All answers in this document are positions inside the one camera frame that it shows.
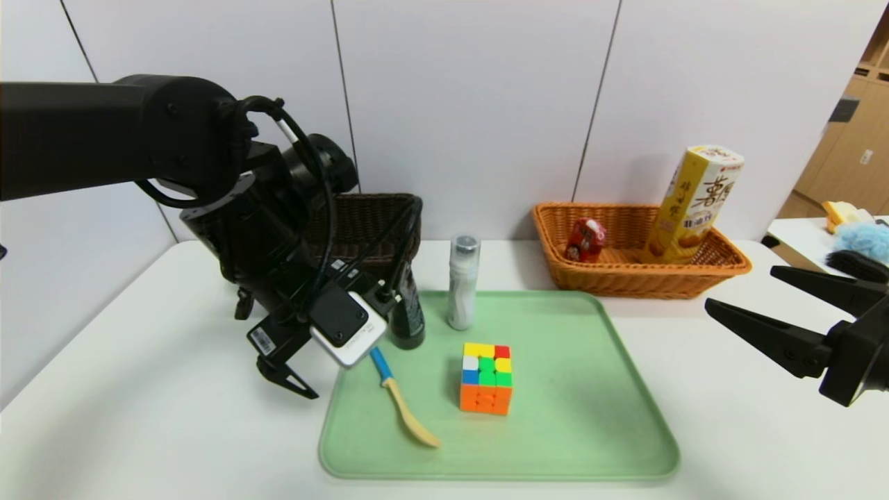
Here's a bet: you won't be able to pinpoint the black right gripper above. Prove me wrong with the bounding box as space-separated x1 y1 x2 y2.
704 265 889 408

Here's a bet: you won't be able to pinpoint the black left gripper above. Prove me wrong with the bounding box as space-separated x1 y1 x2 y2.
246 287 319 400

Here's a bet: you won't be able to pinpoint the yellow spoon with blue handle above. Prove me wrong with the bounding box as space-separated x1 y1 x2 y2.
369 347 442 449

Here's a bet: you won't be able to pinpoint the black squeeze tube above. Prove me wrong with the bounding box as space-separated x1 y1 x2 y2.
391 264 426 350

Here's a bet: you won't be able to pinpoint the yellow hexagonal biscuit box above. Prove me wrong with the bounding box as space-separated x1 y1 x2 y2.
640 144 745 265

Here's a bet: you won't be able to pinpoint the white bottle with grey cap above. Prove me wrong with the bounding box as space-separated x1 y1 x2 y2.
447 235 481 331

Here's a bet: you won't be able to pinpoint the small red drink carton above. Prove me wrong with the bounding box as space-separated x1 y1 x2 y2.
565 218 606 263

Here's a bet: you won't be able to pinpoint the dark brown wicker basket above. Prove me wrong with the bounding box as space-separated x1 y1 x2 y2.
306 193 422 278

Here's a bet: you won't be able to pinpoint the orange wicker basket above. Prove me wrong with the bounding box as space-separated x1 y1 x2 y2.
533 203 753 299

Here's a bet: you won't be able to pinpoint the white side table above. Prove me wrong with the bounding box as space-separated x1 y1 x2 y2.
765 217 889 278

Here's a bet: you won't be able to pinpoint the black brush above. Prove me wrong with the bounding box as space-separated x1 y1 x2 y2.
825 250 889 284

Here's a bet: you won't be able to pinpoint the blue fluffy duster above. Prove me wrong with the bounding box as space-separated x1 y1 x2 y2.
833 222 889 265

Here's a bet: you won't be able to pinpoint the yellow sponge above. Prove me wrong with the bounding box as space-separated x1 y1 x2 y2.
823 201 874 233

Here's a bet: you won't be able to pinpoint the wooden cabinet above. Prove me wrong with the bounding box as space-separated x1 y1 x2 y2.
774 7 889 219

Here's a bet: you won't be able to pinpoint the colourful puzzle cube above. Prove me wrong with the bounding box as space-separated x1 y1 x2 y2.
460 342 513 416

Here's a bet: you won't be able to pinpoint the light green plastic tray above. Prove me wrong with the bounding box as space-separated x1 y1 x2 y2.
319 290 681 481

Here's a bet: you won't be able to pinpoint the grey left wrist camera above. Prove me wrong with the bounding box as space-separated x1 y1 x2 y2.
309 283 388 369

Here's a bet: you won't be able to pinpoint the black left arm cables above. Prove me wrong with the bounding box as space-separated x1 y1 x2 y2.
236 96 424 320

